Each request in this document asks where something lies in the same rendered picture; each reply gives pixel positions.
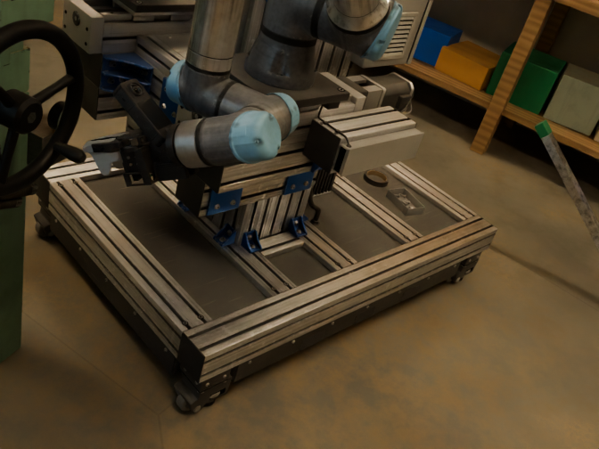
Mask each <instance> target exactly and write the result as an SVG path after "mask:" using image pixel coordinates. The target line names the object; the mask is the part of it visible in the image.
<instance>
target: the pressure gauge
mask: <svg viewBox="0 0 599 449"><path fill-rule="evenodd" d="M64 104H65V101H59V102H57V103H56V104H55V105H54V106H53V107H52V108H51V109H50V111H49V113H48V117H47V122H48V126H49V127H50V128H51V129H52V130H53V133H54V131H55V129H56V127H57V126H58V123H59V121H60V118H61V116H62V111H63V108H64Z"/></svg>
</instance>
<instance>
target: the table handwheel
mask: <svg viewBox="0 0 599 449"><path fill-rule="evenodd" d="M29 39H42V40H45V41H47V42H49V43H50V44H52V45H53V46H55V47H56V49H57V50H58V51H59V53H60V54H61V56H62V58H63V61H64V64H65V68H66V73H67V75H65V76H64V77H62V78H60V79H59V80H57V81H56V82H54V83H53V84H51V85H50V86H48V87H47V88H45V89H44V90H42V91H40V92H38V93H37V94H34V95H33V96H30V95H28V94H25V93H23V92H21V91H19V90H17V89H10V90H8V91H5V90H4V89H3V88H2V87H1V86H0V124H1V125H3V126H5V127H8V131H7V135H6V139H5V143H4V150H3V154H2V158H1V161H0V197H3V196H7V195H10V194H13V193H16V192H18V191H20V190H22V189H24V188H26V187H28V186H29V185H31V184H33V183H34V182H35V181H36V180H37V179H38V178H39V177H40V176H42V175H43V174H44V173H45V172H46V171H47V170H48V169H49V168H50V167H51V165H52V164H53V163H54V162H55V161H56V160H57V159H58V157H59V156H60V155H61V154H60V153H59V152H57V151H55V150H54V149H53V145H54V143H55V142H57V141H58V142H61V143H68V141H69V139H70V137H71V135H72V133H73V131H74V129H75V126H76V124H77V122H78V117H79V113H80V111H81V107H82V102H83V96H84V87H85V78H84V69H83V64H82V61H81V57H80V55H79V52H78V49H77V47H76V45H75V44H74V42H73V41H72V39H71V38H70V37H69V36H68V35H67V34H66V33H65V32H64V31H63V30H62V29H60V28H59V27H57V26H56V25H53V24H52V23H50V22H47V21H44V20H18V21H15V22H12V23H10V24H7V25H5V26H3V27H1V28H0V54H1V53H2V52H3V51H5V50H6V49H8V48H9V47H11V46H12V45H15V44H17V43H19V42H21V41H25V40H29ZM65 87H67V93H66V100H65V104H64V108H63V111H62V116H61V118H60V121H59V123H58V126H57V127H56V129H55V131H54V133H53V135H52V137H51V139H50V140H49V142H48V143H47V145H46V146H45V148H44V149H43V150H42V151H41V152H40V153H39V154H38V155H37V157H36V158H35V159H34V160H33V161H31V162H30V163H29V164H28V165H27V166H26V167H24V168H23V169H22V170H21V171H19V172H17V173H16V174H14V175H12V176H8V175H9V170H10V166H11V163H12V156H13V154H14V150H15V147H16V144H17V141H18V138H19V135H20V134H22V135H25V134H28V133H30V132H31V131H33V130H35V129H36V128H37V126H38V125H39V124H40V122H41V119H42V117H43V108H42V103H43V102H45V101H46V100H48V99H49V98H51V97H52V96H53V95H55V94H57V93H58V92H60V91H61V90H62V89H64V88H65Z"/></svg>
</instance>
